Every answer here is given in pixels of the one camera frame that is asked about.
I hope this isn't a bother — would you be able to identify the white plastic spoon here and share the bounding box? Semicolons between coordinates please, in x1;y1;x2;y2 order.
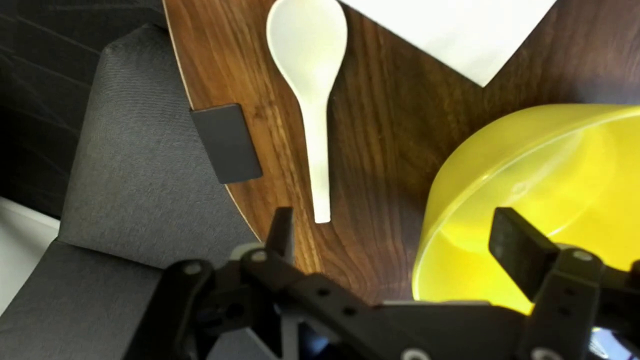
264;0;350;226

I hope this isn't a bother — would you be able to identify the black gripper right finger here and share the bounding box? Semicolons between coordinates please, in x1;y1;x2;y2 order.
487;205;640;360

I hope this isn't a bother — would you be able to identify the yellow plastic bowl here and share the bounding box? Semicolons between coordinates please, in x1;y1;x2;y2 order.
410;102;640;316

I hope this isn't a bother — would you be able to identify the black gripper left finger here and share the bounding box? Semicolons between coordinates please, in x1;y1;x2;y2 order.
122;203;407;360

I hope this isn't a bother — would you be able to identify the black tape patch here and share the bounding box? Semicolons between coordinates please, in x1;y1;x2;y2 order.
187;102;264;185

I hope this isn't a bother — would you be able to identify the dark grey chair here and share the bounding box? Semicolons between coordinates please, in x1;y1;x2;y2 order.
0;22;268;360

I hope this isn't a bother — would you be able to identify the white paper sheet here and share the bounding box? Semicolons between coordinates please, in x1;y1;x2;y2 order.
337;0;558;89

